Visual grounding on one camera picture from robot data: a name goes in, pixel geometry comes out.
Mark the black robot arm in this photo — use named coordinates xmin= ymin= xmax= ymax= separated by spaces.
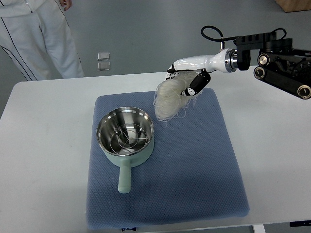
xmin=221 ymin=29 xmax=311 ymax=100

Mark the lower metal floor plate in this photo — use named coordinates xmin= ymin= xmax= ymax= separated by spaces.
xmin=97 ymin=61 xmax=110 ymax=71

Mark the white table leg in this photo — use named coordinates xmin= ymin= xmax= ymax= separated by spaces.
xmin=252 ymin=224 xmax=266 ymax=233

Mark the brown wooden box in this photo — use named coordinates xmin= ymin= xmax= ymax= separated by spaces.
xmin=275 ymin=0 xmax=311 ymax=13

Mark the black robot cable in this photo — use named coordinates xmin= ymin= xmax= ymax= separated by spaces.
xmin=200 ymin=25 xmax=238 ymax=44

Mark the metal floor plate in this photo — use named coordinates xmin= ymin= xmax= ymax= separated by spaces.
xmin=97 ymin=52 xmax=110 ymax=61
xmin=97 ymin=61 xmax=110 ymax=71

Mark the white vermicelli bundle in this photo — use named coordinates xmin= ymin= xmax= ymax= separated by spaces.
xmin=154 ymin=71 xmax=197 ymax=128

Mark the blue textured mat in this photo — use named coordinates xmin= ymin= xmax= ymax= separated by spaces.
xmin=86 ymin=88 xmax=249 ymax=230

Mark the wire steaming rack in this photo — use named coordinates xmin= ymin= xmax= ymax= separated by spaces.
xmin=110 ymin=125 xmax=149 ymax=150

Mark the person in white clothes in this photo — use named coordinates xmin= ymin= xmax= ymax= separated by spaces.
xmin=0 ymin=0 xmax=84 ymax=81

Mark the upper metal floor plate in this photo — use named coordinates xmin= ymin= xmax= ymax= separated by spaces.
xmin=97 ymin=52 xmax=110 ymax=61

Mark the mint green steel pot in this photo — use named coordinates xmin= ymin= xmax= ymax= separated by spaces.
xmin=96 ymin=107 xmax=155 ymax=194

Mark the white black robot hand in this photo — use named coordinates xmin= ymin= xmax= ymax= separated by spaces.
xmin=166 ymin=49 xmax=238 ymax=97

